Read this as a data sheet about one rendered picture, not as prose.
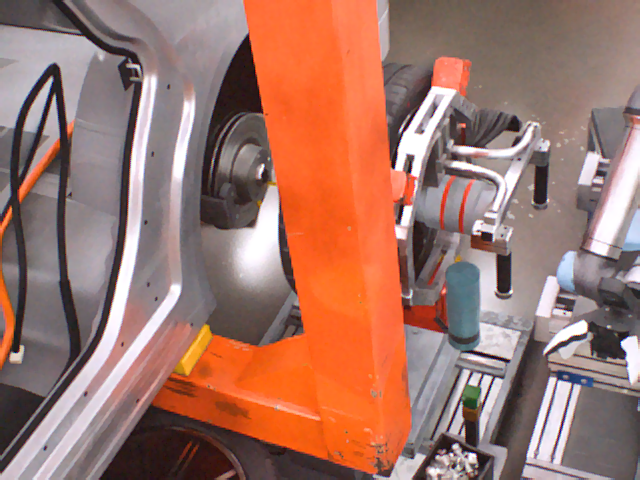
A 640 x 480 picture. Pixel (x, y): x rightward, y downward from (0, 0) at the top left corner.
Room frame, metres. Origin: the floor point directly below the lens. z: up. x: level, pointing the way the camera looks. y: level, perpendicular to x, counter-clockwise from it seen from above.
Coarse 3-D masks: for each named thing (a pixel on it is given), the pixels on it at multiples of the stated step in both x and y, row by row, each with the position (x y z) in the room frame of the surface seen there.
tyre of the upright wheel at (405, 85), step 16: (384, 64) 2.07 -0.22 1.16; (400, 64) 2.08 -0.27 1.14; (384, 80) 1.97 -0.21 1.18; (400, 80) 1.96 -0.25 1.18; (416, 80) 1.98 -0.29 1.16; (400, 96) 1.90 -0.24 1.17; (416, 96) 1.96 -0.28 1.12; (400, 112) 1.87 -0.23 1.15; (400, 128) 1.86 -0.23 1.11; (432, 240) 2.01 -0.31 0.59; (288, 256) 1.73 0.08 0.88; (288, 272) 1.73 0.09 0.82; (416, 272) 1.90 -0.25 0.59
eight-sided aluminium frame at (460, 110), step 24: (432, 96) 1.96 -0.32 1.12; (456, 96) 1.96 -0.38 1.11; (432, 120) 1.86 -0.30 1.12; (456, 120) 2.09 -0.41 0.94; (408, 144) 1.79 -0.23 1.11; (432, 144) 1.82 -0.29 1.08; (456, 144) 2.09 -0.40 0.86; (408, 216) 1.67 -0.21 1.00; (408, 240) 1.65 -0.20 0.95; (456, 240) 1.96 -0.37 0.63; (408, 264) 1.64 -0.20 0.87; (432, 264) 1.89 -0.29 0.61; (408, 288) 1.64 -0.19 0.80; (432, 288) 1.80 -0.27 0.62
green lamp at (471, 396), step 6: (468, 384) 1.43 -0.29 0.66; (468, 390) 1.42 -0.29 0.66; (474, 390) 1.41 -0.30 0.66; (480, 390) 1.41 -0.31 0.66; (462, 396) 1.40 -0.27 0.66; (468, 396) 1.40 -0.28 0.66; (474, 396) 1.40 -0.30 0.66; (480, 396) 1.41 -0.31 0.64; (462, 402) 1.40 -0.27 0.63; (468, 402) 1.40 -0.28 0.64; (474, 402) 1.39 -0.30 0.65
